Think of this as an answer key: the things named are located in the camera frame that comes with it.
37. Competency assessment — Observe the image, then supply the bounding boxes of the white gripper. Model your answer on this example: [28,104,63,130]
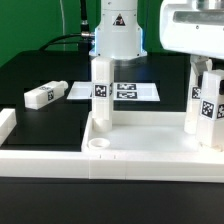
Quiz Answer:
[159,0,224,87]

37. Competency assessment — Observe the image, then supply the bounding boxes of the white desk top tray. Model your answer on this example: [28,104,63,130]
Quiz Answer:
[82,111,223,153]

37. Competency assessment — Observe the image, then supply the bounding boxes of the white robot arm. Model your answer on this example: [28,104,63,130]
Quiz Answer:
[89,0,224,66]

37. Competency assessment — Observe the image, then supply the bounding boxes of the white front fence bar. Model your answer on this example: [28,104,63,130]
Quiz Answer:
[0,150,224,183]

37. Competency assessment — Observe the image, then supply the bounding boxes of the marker tag sheet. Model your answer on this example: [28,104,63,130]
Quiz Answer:
[67,82,160,102]

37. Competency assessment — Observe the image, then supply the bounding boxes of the white left fence block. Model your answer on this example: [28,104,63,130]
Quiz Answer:
[0,108,17,146]

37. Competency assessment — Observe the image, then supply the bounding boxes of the black cable with connector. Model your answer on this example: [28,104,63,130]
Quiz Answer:
[38,0,97,52]

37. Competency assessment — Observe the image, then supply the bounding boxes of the white thin cable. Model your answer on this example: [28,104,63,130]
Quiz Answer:
[59,0,67,52]

